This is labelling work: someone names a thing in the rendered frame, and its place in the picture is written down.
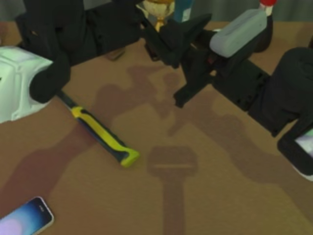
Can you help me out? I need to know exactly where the teal bottle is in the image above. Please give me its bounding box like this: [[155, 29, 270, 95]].
[[173, 0, 194, 23]]

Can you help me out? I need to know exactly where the gold trophy cup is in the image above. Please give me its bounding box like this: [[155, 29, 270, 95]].
[[142, 0, 176, 32]]

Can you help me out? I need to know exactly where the dark bottle with red cap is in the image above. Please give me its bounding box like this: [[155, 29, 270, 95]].
[[254, 0, 274, 53]]

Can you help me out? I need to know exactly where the smartphone with blue screen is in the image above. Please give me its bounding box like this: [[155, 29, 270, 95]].
[[0, 196, 55, 235]]

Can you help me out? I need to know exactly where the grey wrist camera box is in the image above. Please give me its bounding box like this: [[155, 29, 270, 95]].
[[209, 11, 268, 57]]

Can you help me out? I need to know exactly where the yellow black handled hammer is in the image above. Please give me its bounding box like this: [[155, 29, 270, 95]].
[[55, 90, 140, 168]]

